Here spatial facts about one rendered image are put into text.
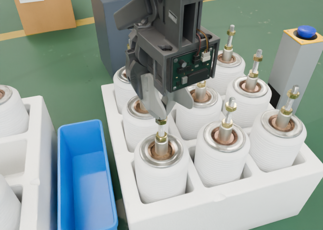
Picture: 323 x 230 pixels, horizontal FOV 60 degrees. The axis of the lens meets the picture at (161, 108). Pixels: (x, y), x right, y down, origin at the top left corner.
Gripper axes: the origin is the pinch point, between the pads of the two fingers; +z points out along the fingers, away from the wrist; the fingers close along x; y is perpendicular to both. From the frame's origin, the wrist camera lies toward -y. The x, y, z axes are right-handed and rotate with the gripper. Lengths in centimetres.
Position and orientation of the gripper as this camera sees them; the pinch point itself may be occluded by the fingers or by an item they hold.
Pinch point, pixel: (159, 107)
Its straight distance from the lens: 42.3
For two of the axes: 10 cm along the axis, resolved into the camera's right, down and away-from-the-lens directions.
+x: 8.6, -3.4, 3.7
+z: 0.0, 7.4, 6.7
